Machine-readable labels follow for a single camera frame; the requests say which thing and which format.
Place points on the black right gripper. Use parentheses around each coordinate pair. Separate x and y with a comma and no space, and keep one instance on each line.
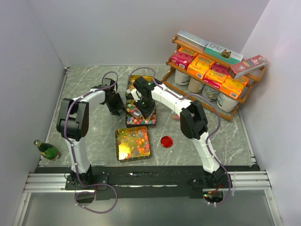
(145,112)

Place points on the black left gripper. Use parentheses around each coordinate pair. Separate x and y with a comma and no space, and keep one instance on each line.
(114,110)

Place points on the red long box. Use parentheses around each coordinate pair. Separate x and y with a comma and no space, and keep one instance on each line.
(246,66)

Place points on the silver metal scoop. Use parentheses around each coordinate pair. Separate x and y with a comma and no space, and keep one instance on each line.
(136,113)

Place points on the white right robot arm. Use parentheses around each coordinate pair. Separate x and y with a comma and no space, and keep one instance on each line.
(193,123)

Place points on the teal cat box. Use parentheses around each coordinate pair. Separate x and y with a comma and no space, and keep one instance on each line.
(224,54)

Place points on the green champagne bottle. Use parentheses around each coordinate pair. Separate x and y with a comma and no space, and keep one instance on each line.
(47,150)

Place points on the monkey print cup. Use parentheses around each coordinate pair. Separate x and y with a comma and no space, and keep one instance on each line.
(209,93)

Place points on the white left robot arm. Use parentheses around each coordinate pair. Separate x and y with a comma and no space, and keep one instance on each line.
(73,125)

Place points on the red jar lid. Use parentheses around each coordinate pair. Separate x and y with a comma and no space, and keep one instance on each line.
(166,141)

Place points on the silver long box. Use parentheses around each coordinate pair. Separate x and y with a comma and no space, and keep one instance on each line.
(192,40)

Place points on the gold tin of star candies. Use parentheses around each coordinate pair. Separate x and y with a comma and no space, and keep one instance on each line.
(131,121)

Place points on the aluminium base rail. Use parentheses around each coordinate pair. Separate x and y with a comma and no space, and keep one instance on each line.
(45,183)

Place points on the gold tin of stick candies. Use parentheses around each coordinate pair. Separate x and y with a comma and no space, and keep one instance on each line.
(130,86)

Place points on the clear glass jar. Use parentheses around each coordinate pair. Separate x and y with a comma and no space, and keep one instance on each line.
(175,116)

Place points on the white printed cup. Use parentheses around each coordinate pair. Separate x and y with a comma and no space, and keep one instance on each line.
(226,103)

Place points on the gold tin of gummy candies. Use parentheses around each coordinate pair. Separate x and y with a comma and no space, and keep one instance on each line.
(132,144)

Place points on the orange yellow sponge box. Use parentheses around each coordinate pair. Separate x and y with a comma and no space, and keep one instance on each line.
(234,87)

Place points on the beige cup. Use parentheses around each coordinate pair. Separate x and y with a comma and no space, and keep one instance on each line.
(195,86)

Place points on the wooden two-tier shelf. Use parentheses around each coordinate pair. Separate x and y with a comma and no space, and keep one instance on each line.
(168,79)

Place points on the pink orange sponge box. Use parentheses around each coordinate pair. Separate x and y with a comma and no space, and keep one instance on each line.
(216,75)

